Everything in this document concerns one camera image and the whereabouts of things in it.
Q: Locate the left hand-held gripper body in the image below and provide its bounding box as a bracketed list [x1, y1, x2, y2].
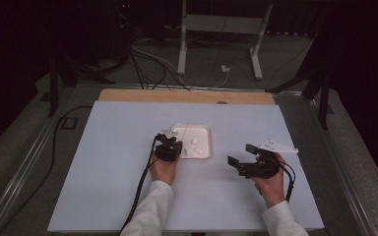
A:
[154, 127, 184, 163]

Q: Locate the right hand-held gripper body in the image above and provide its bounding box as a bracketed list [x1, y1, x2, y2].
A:
[237, 139, 300, 180]

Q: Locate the white square tray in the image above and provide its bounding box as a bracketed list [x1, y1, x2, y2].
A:
[169, 122, 213, 160]

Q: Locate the person's left hand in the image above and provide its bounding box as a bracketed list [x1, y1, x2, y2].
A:
[148, 151, 180, 187]

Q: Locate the person's right hand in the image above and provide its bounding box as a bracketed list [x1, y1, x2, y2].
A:
[251, 151, 286, 209]

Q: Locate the pale blue table mat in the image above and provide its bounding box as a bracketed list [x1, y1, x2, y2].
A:
[46, 99, 326, 233]

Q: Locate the black floor socket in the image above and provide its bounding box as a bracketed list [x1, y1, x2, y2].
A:
[60, 116, 79, 131]

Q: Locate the black tripod stand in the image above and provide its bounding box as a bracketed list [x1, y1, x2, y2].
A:
[46, 48, 118, 119]
[264, 32, 335, 131]

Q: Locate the right hand-held gripper black cable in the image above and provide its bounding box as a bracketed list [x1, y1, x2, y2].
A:
[275, 159, 297, 204]

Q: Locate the hand-held gripper black cable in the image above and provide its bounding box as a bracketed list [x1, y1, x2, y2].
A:
[117, 135, 160, 236]
[275, 159, 297, 204]

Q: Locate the left hand-held gripper black cable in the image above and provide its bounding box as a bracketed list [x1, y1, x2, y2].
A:
[117, 135, 160, 236]

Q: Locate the black floor cable bundle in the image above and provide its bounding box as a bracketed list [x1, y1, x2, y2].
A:
[128, 45, 192, 91]

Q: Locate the white floor cable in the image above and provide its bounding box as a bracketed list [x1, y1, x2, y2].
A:
[131, 43, 229, 90]

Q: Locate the aluminium floor rail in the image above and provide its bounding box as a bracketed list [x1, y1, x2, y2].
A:
[303, 97, 378, 236]
[0, 88, 80, 236]

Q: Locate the long black floor cable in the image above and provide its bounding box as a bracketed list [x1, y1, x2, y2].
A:
[0, 105, 94, 236]

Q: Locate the white metal stand frame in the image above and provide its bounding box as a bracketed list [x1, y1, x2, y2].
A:
[176, 0, 275, 81]

